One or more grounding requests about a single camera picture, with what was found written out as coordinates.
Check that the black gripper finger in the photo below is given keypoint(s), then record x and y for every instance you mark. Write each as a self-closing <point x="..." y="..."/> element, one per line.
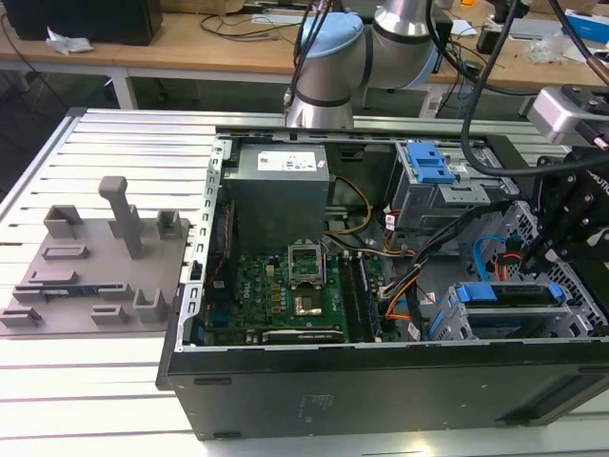
<point x="554" y="204"/>
<point x="583" y="247"/>

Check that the hard disk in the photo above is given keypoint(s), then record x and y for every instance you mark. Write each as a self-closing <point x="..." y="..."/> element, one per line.
<point x="518" y="297"/>

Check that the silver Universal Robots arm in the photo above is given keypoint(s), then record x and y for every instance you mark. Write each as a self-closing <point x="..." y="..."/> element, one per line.
<point x="328" y="66"/>

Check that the grey perforated disk bay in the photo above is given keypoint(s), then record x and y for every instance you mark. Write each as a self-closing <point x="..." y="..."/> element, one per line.
<point x="578" y="290"/>

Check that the black RAM slot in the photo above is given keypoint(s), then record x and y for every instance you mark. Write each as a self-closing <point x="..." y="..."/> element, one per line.
<point x="361" y="309"/>
<point x="348" y="297"/>

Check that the grey optical drive bay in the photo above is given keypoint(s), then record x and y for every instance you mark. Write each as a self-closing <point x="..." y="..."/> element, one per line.
<point x="428" y="204"/>

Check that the blue bay latch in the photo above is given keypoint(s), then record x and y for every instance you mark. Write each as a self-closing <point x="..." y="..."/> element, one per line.
<point x="430" y="164"/>

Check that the clear plastic bag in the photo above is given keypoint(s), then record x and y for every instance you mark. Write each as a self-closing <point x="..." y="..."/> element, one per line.
<point x="547" y="50"/>

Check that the blue cardboard box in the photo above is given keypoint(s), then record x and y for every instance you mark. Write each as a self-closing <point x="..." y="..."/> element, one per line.
<point x="587" y="26"/>

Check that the small black box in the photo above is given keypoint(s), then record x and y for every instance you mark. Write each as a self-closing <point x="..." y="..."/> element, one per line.
<point x="490" y="40"/>

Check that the CPU socket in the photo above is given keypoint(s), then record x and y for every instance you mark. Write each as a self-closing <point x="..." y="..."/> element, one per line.
<point x="307" y="305"/>

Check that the grey power supply unit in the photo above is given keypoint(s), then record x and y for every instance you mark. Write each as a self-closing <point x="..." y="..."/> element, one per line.
<point x="276" y="200"/>

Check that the black graphics card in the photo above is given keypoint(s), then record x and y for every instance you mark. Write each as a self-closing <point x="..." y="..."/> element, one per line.
<point x="302" y="336"/>

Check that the black PC case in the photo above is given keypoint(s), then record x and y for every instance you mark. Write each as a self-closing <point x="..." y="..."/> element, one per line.
<point x="333" y="395"/>

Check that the green motherboard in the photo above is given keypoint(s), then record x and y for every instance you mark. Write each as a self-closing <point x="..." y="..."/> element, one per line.
<point x="257" y="295"/>

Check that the wooden desk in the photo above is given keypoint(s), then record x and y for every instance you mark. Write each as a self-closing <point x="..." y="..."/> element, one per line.
<point x="190" y="52"/>

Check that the grey parts rack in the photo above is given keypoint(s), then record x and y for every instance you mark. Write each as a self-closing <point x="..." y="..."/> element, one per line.
<point x="95" y="285"/>

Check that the RAM stick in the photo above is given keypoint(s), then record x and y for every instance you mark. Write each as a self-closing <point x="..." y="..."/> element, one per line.
<point x="71" y="291"/>

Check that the large black box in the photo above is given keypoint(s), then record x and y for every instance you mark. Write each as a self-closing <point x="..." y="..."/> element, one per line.
<point x="81" y="21"/>

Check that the crumpled clear plastic wrap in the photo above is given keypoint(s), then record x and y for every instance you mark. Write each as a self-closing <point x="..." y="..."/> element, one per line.
<point x="69" y="43"/>

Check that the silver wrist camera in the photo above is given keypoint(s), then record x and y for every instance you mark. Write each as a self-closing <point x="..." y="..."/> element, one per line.
<point x="554" y="116"/>

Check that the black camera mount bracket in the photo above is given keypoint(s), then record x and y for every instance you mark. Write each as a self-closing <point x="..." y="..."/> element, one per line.
<point x="587" y="93"/>

